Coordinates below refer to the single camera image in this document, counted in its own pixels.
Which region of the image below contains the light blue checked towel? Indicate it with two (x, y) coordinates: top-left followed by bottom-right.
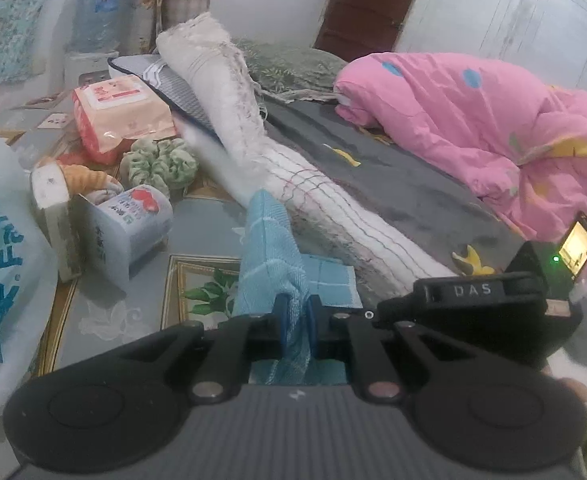
(231, 189), (357, 386)

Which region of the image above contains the brown door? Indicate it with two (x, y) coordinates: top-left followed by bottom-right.
(313, 0), (431, 56)

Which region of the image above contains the cream knit blanket roll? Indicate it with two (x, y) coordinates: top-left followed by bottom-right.
(156, 12), (457, 296)

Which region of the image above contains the white water dispenser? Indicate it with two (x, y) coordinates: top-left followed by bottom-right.
(64, 50), (119, 96)

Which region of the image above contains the pink wet wipes pack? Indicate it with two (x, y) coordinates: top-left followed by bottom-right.
(72, 74), (179, 166)

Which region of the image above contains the white printed tissue pack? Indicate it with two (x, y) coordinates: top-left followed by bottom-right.
(76, 185), (174, 286)

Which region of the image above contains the green scrunchie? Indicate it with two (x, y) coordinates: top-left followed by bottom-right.
(120, 137), (197, 196)

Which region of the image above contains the checked rolled mat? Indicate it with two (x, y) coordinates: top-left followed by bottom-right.
(161, 0), (213, 36)

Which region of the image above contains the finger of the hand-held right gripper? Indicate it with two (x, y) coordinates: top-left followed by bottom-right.
(376, 295), (427, 329)

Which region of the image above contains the white plastic bag blue print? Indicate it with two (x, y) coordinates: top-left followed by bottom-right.
(0, 129), (59, 418)

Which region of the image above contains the white panelled wardrobe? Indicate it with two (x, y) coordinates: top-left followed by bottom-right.
(396, 0), (587, 106)

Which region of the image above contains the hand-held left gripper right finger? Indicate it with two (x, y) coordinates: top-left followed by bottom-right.
(307, 295), (475, 404)

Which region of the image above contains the grey pillow dark edging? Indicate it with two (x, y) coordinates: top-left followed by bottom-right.
(108, 54), (224, 136)

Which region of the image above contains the person's right hand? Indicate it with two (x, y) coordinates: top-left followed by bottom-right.
(556, 376), (587, 404)

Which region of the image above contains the grey bed sheet yellow print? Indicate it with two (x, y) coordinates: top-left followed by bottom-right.
(254, 95), (549, 281)

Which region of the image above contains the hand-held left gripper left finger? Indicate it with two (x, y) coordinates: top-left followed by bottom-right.
(116, 294), (291, 404)

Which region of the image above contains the small white box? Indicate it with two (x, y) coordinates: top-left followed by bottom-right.
(30, 165), (87, 282)

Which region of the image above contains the green floral pillow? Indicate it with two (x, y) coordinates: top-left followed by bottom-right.
(234, 37), (349, 103)

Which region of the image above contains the teal patterned wall cloth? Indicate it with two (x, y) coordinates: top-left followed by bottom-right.
(0, 0), (74, 88)

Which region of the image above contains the pink dotted quilt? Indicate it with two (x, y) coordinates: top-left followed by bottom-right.
(333, 51), (587, 246)

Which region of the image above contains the floral rolled mat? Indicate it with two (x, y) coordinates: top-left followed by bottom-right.
(124, 0), (165, 56)

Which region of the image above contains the blue water bottle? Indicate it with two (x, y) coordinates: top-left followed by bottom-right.
(71, 0), (127, 53)

